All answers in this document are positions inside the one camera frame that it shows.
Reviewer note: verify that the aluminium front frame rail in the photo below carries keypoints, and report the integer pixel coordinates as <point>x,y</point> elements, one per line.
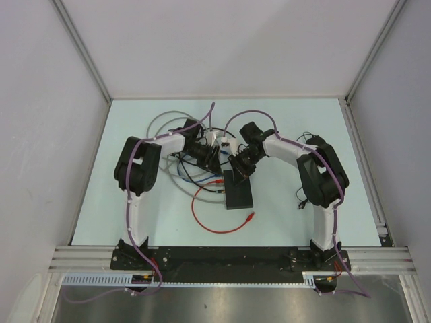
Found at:
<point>365,260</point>

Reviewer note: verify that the black network switch box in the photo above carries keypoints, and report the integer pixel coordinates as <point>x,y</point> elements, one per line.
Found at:
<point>237,196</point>

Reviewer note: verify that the white slotted cable duct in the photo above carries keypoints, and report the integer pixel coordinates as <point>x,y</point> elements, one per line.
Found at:
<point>131,280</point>

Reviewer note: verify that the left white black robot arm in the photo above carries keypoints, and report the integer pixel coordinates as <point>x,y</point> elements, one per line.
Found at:
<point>137,169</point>

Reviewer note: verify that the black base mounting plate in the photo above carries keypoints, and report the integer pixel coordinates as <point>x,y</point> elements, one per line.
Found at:
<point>229,265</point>

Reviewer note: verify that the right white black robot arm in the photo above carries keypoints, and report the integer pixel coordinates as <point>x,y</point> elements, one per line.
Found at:
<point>322,176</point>

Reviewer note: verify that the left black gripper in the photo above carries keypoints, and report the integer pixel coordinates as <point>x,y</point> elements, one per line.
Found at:
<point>211,160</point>

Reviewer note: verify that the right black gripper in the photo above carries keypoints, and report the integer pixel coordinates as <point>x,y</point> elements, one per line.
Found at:
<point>237,165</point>

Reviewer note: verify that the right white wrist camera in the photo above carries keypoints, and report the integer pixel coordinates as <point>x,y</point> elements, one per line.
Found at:
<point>232,143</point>

